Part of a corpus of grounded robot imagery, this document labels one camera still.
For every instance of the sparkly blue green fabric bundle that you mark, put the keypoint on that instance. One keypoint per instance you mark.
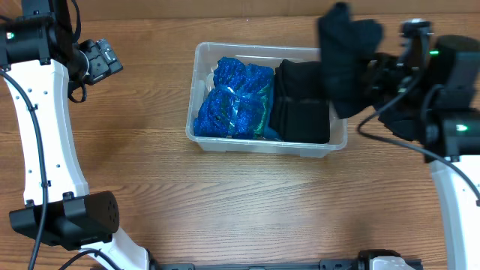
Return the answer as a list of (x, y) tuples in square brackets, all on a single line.
[(240, 103)]

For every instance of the clear plastic storage container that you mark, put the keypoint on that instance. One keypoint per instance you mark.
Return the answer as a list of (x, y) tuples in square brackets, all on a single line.
[(206, 59)]

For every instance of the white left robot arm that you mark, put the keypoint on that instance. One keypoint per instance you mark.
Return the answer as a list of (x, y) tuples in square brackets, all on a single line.
[(43, 61)]

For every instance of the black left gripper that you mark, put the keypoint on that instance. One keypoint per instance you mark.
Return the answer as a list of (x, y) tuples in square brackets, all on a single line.
[(94, 70)]

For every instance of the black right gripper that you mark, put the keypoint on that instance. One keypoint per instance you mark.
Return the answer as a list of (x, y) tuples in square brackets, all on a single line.
[(382, 82)]

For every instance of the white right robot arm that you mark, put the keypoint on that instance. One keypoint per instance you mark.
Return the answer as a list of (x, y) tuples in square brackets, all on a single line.
[(425, 100)]

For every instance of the black taped garment bundle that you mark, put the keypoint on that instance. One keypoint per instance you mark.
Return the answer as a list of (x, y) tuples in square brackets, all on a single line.
[(346, 47)]

